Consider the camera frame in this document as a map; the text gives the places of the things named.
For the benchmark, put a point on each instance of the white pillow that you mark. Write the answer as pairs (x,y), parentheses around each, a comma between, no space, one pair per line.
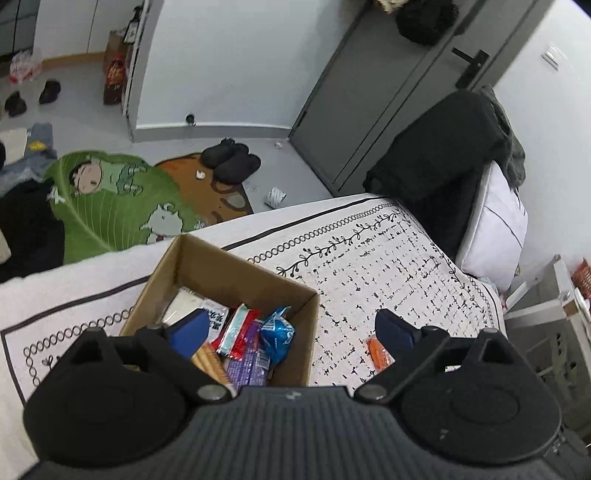
(496,230)

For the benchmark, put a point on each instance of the brown paper bag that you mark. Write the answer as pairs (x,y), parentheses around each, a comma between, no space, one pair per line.
(117,44)

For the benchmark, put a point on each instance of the blue snack packet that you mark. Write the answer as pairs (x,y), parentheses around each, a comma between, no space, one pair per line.
(277,334)

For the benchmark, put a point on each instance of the red and teal snack packet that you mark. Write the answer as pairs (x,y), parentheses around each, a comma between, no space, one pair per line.
(238,330)

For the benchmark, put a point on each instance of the black hanging bag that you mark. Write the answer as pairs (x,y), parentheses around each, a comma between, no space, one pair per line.
(425,21)

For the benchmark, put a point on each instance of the grey door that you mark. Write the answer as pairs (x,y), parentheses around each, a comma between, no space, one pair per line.
(392,92)

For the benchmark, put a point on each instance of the black slipper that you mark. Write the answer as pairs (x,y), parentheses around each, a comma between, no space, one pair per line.
(238,167)
(224,151)

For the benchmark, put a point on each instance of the white light switch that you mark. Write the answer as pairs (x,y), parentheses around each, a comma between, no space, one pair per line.
(551,57)

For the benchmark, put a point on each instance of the black garment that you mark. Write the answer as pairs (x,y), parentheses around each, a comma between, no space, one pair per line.
(429,161)

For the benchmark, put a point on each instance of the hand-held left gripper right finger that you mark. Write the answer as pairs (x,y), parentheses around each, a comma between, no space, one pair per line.
(392,332)

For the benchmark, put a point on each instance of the orange cracker packet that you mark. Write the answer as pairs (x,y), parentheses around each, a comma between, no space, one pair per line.
(214,364)

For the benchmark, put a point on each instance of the green leaf cartoon rug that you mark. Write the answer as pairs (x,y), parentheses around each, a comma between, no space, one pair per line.
(115,207)

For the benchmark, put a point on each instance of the white rack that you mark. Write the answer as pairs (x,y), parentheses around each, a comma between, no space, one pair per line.
(554,300)

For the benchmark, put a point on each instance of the black shoe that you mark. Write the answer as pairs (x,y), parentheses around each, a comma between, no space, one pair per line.
(15,104)
(50,91)

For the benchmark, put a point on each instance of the salmon orange snack packet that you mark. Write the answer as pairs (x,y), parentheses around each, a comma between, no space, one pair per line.
(379,353)

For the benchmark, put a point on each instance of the grey cloth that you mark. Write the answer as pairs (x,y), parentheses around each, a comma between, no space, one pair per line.
(515,157)

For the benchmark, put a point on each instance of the blue grey clothing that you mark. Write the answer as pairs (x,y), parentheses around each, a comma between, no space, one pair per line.
(27,157)

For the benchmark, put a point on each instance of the white patterned bed sheet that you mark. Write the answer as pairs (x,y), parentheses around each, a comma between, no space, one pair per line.
(369,258)

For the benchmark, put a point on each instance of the red and white plastic bag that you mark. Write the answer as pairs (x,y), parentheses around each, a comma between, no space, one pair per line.
(25,67)

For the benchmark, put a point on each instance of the white and black snack packet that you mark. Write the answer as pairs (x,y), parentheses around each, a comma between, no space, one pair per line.
(184,300)

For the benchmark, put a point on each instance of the long purple snack packet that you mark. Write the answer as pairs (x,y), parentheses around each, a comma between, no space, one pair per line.
(251,364)

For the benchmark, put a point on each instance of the small white floor packet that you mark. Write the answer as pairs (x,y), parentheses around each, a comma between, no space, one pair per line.
(275,197)

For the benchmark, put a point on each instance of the cardboard box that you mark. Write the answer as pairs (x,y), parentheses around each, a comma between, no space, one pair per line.
(221,272)

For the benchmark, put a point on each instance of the dark cloth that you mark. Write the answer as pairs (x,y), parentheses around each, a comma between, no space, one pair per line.
(27,230)

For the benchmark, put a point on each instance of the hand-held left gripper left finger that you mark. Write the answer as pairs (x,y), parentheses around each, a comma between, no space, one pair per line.
(189,332)

